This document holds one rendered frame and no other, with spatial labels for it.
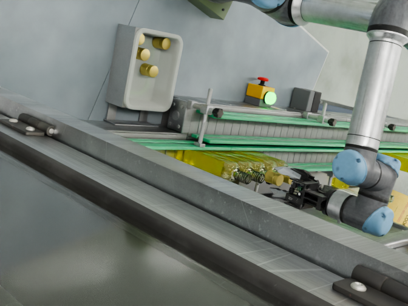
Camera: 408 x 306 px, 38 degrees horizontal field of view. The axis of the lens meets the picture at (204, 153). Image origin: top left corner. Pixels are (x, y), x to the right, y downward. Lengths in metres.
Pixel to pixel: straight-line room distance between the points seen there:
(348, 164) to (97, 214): 0.98
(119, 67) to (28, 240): 1.32
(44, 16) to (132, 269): 1.26
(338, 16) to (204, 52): 0.48
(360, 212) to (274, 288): 1.15
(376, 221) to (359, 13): 0.54
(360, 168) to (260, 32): 0.90
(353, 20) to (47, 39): 0.79
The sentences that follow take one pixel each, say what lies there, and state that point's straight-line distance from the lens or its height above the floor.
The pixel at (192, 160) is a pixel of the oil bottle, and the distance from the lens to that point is 1.69.
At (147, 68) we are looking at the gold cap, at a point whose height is 0.80.
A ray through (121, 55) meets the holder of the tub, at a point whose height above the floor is 0.79.
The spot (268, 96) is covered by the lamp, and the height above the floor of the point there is 0.84.
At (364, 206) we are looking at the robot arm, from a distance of 1.47.
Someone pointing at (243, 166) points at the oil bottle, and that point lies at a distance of 1.65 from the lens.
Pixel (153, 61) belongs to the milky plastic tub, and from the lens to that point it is 1.75.
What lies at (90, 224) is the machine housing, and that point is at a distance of 0.39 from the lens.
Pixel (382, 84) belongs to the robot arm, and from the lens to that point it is 1.38.
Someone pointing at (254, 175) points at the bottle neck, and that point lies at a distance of 1.63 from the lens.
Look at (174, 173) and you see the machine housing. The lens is 0.48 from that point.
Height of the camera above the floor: 2.09
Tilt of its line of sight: 42 degrees down
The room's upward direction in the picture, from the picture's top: 111 degrees clockwise
